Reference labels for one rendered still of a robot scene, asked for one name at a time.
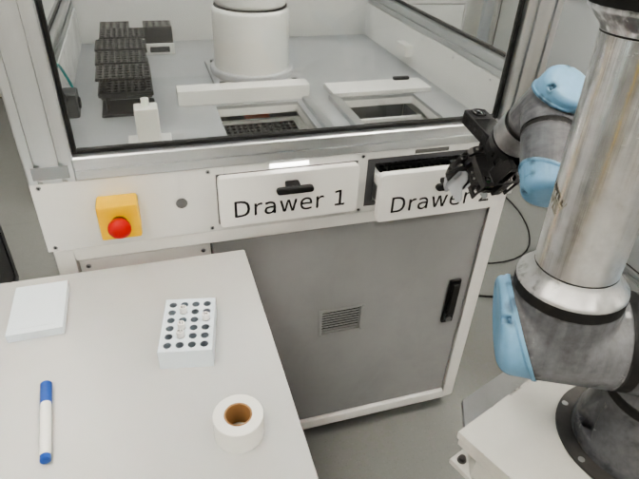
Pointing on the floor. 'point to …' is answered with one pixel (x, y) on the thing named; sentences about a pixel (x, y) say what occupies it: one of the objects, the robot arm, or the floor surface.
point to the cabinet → (349, 300)
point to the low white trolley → (145, 380)
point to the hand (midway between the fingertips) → (455, 182)
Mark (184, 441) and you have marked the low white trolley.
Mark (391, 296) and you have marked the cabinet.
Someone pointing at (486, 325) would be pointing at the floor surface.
